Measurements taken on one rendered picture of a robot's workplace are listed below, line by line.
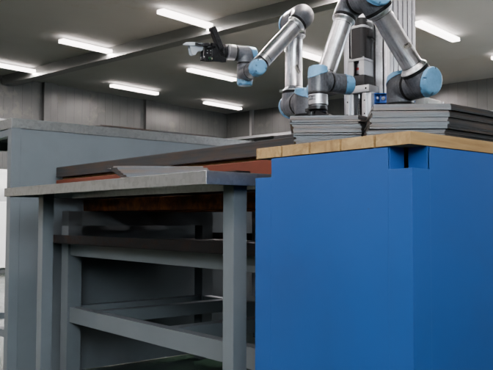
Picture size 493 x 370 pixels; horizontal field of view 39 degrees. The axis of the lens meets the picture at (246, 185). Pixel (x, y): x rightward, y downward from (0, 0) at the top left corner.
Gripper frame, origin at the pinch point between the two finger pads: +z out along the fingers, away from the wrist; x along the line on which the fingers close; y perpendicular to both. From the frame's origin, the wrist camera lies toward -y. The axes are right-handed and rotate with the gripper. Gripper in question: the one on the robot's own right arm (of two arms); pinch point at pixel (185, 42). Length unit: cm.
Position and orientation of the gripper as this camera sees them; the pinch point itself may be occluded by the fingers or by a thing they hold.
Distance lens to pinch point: 327.3
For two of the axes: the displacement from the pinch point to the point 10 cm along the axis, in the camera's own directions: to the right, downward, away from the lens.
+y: -0.5, 10.0, 0.8
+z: -9.2, -0.2, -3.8
